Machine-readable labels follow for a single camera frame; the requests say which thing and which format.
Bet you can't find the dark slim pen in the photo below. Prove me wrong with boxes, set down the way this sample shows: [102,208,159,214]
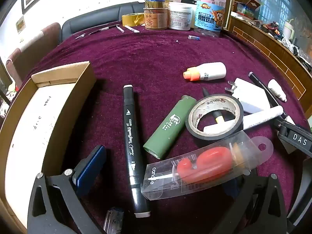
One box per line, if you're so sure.
[89,24,120,35]

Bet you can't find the black yellow pen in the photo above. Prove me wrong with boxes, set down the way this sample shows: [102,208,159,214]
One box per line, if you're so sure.
[202,87,226,123]

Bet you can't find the wooden display counter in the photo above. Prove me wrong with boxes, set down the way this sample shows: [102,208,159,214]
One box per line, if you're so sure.
[227,15,312,108]

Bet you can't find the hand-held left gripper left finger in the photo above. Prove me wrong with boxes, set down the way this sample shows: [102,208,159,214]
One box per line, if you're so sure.
[27,145,108,234]

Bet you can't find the black art marker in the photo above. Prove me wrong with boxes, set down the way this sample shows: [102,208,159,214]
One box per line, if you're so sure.
[122,84,150,218]

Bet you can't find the colourful cardboard boxes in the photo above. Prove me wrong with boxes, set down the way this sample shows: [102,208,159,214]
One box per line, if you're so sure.
[231,0,261,20]

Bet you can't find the cardboard box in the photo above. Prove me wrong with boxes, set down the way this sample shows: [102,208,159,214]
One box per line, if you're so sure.
[0,61,97,234]

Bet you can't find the white plastic jar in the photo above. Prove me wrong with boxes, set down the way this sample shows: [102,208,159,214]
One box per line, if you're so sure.
[168,3,193,31]

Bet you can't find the black leather sofa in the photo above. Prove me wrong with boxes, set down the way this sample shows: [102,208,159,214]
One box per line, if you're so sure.
[61,1,149,42]

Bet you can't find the small white tube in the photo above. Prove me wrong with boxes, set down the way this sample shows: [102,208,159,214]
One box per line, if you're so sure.
[268,79,287,102]

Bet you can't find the small wall plate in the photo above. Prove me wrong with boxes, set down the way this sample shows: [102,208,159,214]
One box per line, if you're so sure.
[16,16,26,32]

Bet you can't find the red black toy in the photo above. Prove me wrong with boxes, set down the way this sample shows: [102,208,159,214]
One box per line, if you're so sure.
[266,22,281,39]

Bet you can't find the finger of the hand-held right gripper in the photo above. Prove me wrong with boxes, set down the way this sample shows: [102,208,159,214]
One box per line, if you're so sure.
[277,119,296,139]

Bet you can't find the long white stick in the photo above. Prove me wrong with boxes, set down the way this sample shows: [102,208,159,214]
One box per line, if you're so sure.
[203,106,284,134]

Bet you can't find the white glue bottle orange cap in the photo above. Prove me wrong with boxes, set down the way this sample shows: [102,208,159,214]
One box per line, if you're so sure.
[183,62,227,82]

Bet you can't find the gold foil packet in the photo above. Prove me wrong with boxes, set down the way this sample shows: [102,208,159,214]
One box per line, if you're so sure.
[145,0,171,10]

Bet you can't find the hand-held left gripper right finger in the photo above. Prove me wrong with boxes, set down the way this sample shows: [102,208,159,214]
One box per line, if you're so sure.
[207,169,289,234]

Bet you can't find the black tape roll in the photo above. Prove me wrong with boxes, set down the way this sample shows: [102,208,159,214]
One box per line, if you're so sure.
[185,94,244,142]

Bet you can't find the brown labelled jar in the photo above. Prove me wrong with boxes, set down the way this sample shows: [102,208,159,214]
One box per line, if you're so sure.
[143,7,169,31]

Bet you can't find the white kettle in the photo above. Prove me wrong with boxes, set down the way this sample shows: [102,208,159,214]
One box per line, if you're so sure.
[284,21,296,42]

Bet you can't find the white charger plug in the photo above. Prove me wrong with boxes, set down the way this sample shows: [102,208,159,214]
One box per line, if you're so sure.
[228,78,271,114]

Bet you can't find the brown upholstered chair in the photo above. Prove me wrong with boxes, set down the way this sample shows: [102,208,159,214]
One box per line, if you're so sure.
[6,22,61,88]

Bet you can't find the clear red candle package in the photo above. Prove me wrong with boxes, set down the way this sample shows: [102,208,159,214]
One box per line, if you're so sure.
[145,130,274,201]

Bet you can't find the yellow tape roll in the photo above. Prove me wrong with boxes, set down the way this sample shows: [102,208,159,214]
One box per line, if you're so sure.
[122,13,145,27]

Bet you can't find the green lighter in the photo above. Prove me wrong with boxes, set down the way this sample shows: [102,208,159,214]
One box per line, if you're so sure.
[143,95,197,159]

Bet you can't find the clear jar blue label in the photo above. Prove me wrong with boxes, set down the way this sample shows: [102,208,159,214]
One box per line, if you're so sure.
[194,0,227,33]

